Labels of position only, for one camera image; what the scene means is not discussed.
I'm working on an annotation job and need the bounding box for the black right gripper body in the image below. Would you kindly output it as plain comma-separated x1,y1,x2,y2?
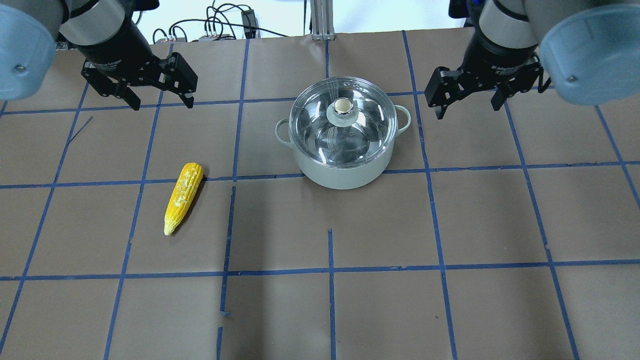
439,53,544,101

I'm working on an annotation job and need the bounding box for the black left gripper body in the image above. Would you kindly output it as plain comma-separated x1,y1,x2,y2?
81,47,172,96

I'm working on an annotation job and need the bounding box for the yellow corn cob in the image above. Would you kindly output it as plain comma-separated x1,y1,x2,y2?
163,162,204,236

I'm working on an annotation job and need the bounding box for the glass pot lid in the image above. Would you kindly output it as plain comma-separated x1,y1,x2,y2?
288,76,404,169

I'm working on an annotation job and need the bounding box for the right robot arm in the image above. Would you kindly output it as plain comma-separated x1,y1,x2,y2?
423,0,640,119

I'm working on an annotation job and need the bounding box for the pale green steel pot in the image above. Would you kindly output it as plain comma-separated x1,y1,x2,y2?
274,76,412,191

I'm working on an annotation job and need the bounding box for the black power adapter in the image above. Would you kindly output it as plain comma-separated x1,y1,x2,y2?
240,9,258,39

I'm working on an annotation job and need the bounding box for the aluminium frame post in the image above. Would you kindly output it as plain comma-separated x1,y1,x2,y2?
310,0,336,41

